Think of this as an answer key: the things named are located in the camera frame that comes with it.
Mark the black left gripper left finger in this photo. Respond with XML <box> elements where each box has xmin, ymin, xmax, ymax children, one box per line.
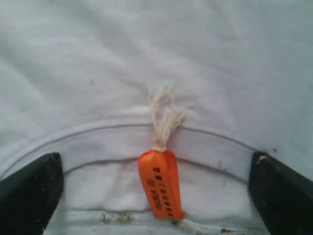
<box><xmin>0</xmin><ymin>153</ymin><xmax>64</xmax><ymax>235</ymax></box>

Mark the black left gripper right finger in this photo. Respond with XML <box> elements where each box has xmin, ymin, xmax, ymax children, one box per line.
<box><xmin>248</xmin><ymin>152</ymin><xmax>313</xmax><ymax>235</ymax></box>

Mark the orange clothing tag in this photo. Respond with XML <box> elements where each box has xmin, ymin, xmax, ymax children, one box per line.
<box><xmin>138</xmin><ymin>149</ymin><xmax>184</xmax><ymax>220</ymax></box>

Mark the white t-shirt red lettering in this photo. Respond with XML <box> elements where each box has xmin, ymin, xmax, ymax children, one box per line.
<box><xmin>0</xmin><ymin>0</ymin><xmax>313</xmax><ymax>235</ymax></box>

